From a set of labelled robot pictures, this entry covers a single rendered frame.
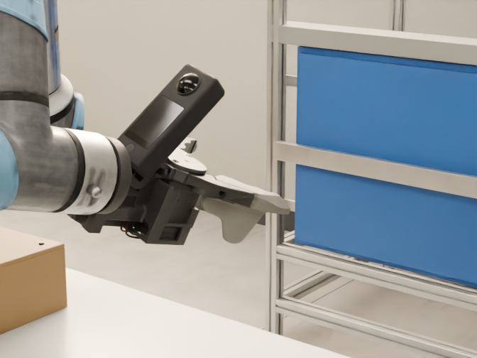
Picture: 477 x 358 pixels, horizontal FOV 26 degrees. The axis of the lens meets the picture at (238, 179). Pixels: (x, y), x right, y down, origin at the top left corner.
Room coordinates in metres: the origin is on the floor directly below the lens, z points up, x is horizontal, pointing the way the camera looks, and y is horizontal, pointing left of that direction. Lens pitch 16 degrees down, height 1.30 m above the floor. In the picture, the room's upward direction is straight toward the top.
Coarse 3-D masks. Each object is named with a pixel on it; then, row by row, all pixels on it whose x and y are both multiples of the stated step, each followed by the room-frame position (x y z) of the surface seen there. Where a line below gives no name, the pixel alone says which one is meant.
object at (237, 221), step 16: (224, 176) 0.97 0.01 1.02; (256, 192) 0.96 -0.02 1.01; (272, 192) 0.99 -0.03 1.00; (208, 208) 0.96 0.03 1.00; (224, 208) 0.96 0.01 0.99; (240, 208) 0.96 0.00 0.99; (256, 208) 0.96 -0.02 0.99; (272, 208) 0.97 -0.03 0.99; (288, 208) 0.99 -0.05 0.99; (224, 224) 0.96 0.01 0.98; (240, 224) 0.96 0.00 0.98; (240, 240) 0.97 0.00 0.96
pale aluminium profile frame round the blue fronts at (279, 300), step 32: (288, 160) 2.75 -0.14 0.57; (320, 160) 2.69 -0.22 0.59; (352, 160) 2.62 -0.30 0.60; (384, 160) 2.58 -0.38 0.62; (448, 192) 2.45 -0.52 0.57; (288, 256) 2.77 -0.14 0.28; (320, 256) 2.71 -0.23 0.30; (288, 288) 2.89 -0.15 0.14; (416, 288) 2.53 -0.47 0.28; (448, 288) 2.47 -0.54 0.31; (320, 320) 2.70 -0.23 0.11; (352, 320) 2.64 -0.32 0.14; (416, 352) 2.51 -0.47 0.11; (448, 352) 2.46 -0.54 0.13
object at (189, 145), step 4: (184, 140) 1.06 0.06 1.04; (188, 140) 1.06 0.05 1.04; (192, 140) 1.07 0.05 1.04; (196, 140) 1.08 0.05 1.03; (180, 144) 1.03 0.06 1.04; (184, 144) 1.04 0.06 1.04; (188, 144) 1.05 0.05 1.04; (192, 144) 1.07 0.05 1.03; (196, 144) 1.08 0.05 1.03; (180, 148) 1.02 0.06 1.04; (184, 148) 1.02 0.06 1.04; (188, 148) 1.07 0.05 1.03; (192, 148) 1.08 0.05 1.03; (188, 152) 1.07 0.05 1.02; (192, 152) 1.08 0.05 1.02
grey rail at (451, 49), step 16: (272, 32) 2.81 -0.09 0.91; (288, 32) 2.78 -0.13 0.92; (304, 32) 2.75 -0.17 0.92; (320, 32) 2.71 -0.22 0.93; (336, 32) 2.68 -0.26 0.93; (352, 32) 2.66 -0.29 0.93; (368, 32) 2.66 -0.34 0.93; (384, 32) 2.66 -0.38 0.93; (400, 32) 2.66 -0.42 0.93; (336, 48) 2.68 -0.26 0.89; (352, 48) 2.65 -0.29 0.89; (368, 48) 2.62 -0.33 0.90; (384, 48) 2.60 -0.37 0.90; (400, 48) 2.57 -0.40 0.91; (416, 48) 2.54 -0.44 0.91; (432, 48) 2.51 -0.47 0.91; (448, 48) 2.49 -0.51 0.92; (464, 48) 2.46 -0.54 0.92
